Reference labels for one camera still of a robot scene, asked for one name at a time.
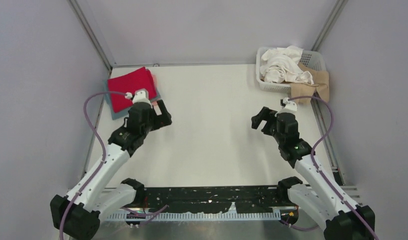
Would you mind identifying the red t shirt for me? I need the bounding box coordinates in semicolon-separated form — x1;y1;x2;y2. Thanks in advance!
107;67;158;113

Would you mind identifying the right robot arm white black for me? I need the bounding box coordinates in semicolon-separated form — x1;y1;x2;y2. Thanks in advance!
251;107;376;240

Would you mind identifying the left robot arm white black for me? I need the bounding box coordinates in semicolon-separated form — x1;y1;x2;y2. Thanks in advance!
50;99;172;240

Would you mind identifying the folded pink t shirt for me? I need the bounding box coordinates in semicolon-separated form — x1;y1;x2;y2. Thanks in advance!
151;74;161;115

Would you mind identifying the folded blue-grey t shirt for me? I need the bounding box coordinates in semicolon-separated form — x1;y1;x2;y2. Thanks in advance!
104;89;161;120

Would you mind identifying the white t shirt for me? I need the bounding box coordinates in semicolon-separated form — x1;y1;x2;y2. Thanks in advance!
259;45;314;85

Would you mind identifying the beige t shirt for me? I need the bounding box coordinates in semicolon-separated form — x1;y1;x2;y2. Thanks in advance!
290;63;330;102

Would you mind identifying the white plastic laundry basket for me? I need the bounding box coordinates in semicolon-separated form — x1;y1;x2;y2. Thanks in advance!
255;46;327;94

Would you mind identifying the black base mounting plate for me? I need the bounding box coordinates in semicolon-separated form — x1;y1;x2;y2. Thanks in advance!
130;185;295;214

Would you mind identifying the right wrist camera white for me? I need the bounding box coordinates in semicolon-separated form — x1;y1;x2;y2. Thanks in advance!
278;97;298;114

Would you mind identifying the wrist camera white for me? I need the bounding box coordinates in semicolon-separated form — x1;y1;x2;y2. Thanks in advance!
124;89;151;105
278;97;298;114

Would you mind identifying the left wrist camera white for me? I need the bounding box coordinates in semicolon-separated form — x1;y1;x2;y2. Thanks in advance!
124;89;151;105

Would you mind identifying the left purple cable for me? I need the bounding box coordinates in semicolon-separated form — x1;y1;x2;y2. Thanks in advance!
58;91;170;240

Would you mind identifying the purple cable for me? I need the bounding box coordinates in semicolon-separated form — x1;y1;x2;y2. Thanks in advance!
279;96;380;240
58;91;170;240

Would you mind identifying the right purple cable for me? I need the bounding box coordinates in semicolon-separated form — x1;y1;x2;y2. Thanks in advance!
279;96;380;240

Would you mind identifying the aluminium frame rail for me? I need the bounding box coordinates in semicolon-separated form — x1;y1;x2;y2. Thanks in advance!
62;186;363;222

